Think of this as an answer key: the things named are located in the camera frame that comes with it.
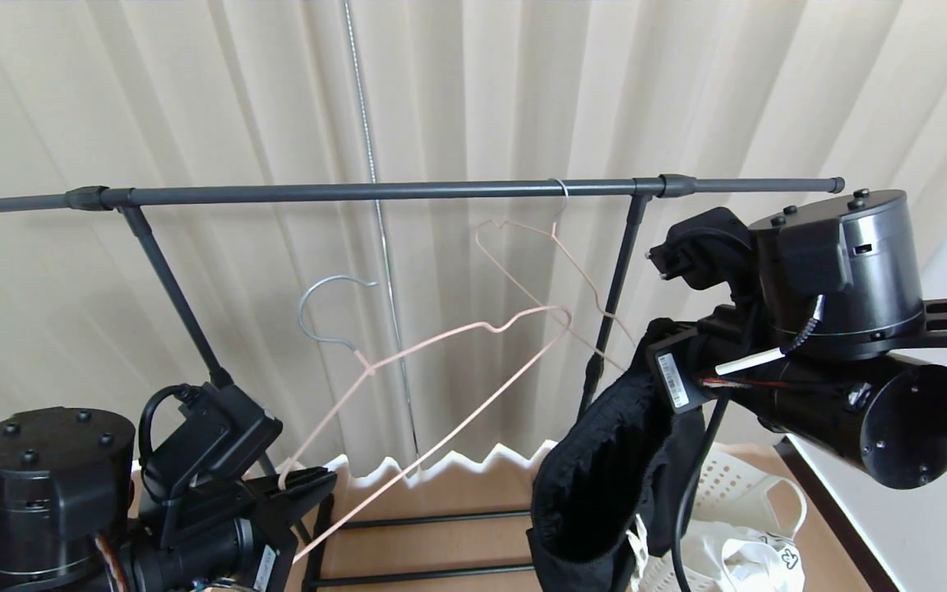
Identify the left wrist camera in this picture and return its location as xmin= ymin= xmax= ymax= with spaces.
xmin=141 ymin=382 xmax=284 ymax=527

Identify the thin grey curtain wand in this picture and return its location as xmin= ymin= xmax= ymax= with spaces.
xmin=344 ymin=0 xmax=423 ymax=476

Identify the white laundry basket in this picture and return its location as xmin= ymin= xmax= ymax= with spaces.
xmin=638 ymin=446 xmax=809 ymax=592

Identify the black clothes rack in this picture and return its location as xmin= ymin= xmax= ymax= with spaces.
xmin=0 ymin=174 xmax=846 ymax=592

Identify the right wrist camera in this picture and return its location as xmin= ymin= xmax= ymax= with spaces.
xmin=646 ymin=207 xmax=760 ymax=323

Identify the beige curtain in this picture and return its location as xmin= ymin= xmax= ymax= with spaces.
xmin=0 ymin=0 xmax=947 ymax=486

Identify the pink clothes hanger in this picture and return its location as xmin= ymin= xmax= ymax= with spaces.
xmin=276 ymin=274 xmax=573 ymax=564
xmin=475 ymin=178 xmax=639 ymax=372

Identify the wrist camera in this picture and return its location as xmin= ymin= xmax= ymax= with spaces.
xmin=646 ymin=207 xmax=760 ymax=323
xmin=141 ymin=382 xmax=284 ymax=527

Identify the white printed garment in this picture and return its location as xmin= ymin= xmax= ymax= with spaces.
xmin=671 ymin=518 xmax=807 ymax=592

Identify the black cable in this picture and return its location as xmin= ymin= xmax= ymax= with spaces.
xmin=136 ymin=384 xmax=203 ymax=502
xmin=671 ymin=226 xmax=762 ymax=592

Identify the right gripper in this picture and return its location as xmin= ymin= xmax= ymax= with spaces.
xmin=646 ymin=308 xmax=947 ymax=490

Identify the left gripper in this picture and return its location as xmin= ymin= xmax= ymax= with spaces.
xmin=124 ymin=485 xmax=302 ymax=592

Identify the black garment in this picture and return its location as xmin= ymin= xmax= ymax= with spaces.
xmin=527 ymin=319 xmax=709 ymax=592

